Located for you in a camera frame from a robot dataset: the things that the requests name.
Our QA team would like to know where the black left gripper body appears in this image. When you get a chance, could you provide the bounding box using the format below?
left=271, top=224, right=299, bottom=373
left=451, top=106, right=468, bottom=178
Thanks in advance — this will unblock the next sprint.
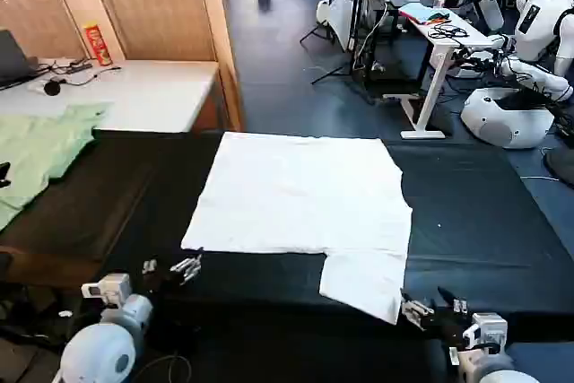
left=143, top=267, right=186, bottom=302

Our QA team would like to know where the black cable bundle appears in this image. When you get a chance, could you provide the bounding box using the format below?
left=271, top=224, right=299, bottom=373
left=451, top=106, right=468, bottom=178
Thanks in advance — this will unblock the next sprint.
left=428, top=22, right=470, bottom=42

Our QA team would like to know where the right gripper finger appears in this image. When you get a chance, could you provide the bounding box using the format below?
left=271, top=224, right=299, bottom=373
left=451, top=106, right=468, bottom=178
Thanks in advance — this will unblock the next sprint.
left=399, top=289, right=437, bottom=331
left=437, top=285, right=468, bottom=315

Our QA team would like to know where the pale green shirt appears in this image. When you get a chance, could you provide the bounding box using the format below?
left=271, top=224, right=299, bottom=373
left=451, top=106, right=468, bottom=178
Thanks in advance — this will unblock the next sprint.
left=0, top=102, right=114, bottom=232

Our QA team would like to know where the red chips can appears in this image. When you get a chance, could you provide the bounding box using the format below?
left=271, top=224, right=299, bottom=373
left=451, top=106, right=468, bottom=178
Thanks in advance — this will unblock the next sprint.
left=83, top=22, right=114, bottom=67

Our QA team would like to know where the blue cloth pile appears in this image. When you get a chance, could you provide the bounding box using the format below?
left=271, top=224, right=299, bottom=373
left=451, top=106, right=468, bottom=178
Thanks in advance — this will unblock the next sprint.
left=397, top=2, right=449, bottom=25

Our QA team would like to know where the white bag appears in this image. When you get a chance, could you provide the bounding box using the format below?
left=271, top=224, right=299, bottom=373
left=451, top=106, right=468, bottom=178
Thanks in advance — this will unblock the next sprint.
left=316, top=0, right=360, bottom=53

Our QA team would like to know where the black cable on white table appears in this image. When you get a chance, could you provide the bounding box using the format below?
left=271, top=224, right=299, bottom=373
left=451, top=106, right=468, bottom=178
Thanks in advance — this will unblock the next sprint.
left=26, top=57, right=123, bottom=88

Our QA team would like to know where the white standing desk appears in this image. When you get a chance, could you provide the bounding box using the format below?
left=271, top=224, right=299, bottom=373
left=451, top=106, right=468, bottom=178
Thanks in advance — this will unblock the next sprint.
left=383, top=2, right=508, bottom=141

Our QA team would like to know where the white side table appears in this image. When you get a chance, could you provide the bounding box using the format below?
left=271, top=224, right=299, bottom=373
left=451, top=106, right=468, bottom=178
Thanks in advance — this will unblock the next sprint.
left=0, top=58, right=222, bottom=136

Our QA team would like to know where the dark grey laptop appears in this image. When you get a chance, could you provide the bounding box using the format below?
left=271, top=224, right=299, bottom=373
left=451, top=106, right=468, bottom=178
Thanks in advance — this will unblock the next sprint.
left=0, top=29, right=41, bottom=91

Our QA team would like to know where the wooden partition with blinds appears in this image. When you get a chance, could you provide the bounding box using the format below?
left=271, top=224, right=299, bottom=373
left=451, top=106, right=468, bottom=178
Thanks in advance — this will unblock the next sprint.
left=0, top=0, right=246, bottom=132

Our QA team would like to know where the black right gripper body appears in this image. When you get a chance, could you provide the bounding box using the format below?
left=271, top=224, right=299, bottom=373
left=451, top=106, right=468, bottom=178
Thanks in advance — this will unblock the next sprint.
left=423, top=304, right=473, bottom=344

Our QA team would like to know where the white shirt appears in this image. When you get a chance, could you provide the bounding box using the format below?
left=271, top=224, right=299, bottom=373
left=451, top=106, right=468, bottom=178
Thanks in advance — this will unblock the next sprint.
left=179, top=131, right=413, bottom=326

